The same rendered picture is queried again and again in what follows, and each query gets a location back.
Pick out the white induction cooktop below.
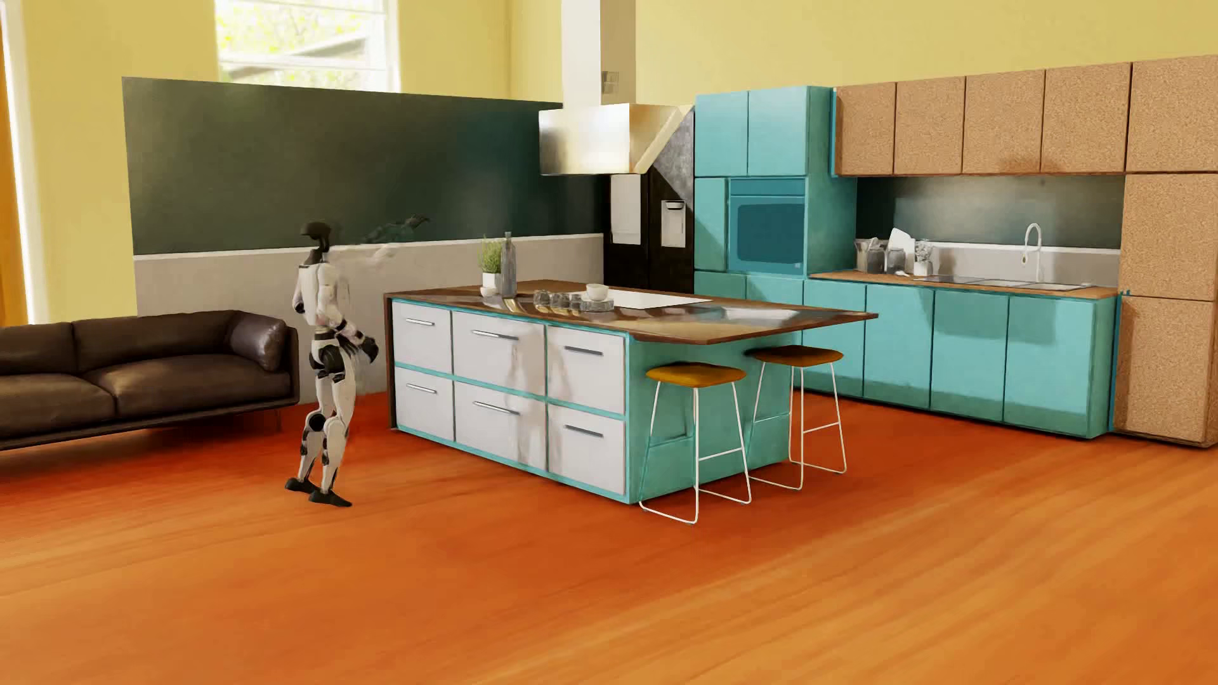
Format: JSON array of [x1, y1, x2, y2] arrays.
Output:
[[607, 289, 712, 312]]

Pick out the cork tall cabinet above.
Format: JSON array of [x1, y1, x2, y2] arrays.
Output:
[[1112, 171, 1218, 449]]

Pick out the teal tall cabinet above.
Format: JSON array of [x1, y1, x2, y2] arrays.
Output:
[[693, 86, 858, 302]]

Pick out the brown seat wire bar stool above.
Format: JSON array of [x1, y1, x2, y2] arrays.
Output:
[[745, 345, 849, 493]]

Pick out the teal kitchen island white drawers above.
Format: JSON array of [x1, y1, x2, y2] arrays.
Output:
[[384, 280, 879, 506]]

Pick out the steel range hood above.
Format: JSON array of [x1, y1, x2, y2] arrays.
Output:
[[539, 0, 695, 177]]

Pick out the dark brown leather sofa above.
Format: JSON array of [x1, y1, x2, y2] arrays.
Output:
[[0, 309, 302, 453]]

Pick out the teal built-in wall oven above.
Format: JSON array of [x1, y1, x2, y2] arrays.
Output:
[[728, 177, 808, 277]]

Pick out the steel kitchen sink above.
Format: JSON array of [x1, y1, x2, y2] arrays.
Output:
[[912, 275, 1092, 293]]

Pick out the bright window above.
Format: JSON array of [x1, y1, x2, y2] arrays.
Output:
[[214, 0, 400, 95]]

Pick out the cork upper wall cabinets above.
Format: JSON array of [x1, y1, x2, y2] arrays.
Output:
[[832, 54, 1218, 178]]

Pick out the white humanoid robot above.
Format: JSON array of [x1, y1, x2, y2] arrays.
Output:
[[284, 217, 429, 508]]

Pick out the yellow seat wire bar stool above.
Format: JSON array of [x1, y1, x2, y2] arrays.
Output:
[[638, 362, 754, 525]]

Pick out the teal base cabinets wooden counter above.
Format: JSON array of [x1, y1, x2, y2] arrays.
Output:
[[804, 270, 1121, 441]]

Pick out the black refrigerator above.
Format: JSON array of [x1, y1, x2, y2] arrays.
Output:
[[603, 169, 697, 295]]

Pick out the orange curtain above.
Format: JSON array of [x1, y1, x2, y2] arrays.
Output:
[[0, 19, 30, 329]]

